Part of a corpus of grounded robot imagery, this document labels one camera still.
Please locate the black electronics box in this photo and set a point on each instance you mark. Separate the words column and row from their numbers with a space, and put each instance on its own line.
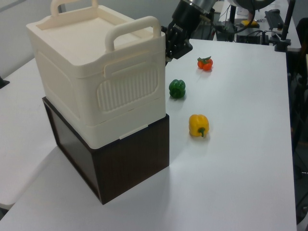
column 250, row 37

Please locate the orange tomato cluster with leaves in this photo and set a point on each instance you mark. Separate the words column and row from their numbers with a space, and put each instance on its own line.
column 205, row 64

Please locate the black pole with table clamp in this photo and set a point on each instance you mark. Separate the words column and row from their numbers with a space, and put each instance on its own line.
column 288, row 21

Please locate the thin black stand pole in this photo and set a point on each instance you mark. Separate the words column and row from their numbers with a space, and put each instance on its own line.
column 232, row 16

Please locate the cream plastic storage box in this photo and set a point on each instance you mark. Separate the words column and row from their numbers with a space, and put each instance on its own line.
column 96, row 79

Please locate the black Franka gripper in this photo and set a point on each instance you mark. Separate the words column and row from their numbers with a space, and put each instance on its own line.
column 182, row 41

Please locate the yellow bell pepper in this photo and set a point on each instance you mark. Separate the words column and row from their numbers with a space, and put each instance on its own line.
column 197, row 124

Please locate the green bell pepper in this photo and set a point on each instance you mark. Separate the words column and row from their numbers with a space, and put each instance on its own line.
column 176, row 88

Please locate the black table clamp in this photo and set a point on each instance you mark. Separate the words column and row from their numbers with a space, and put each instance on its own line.
column 3, row 83

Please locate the dark brown wooden box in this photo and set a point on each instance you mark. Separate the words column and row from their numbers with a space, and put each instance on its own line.
column 130, row 158

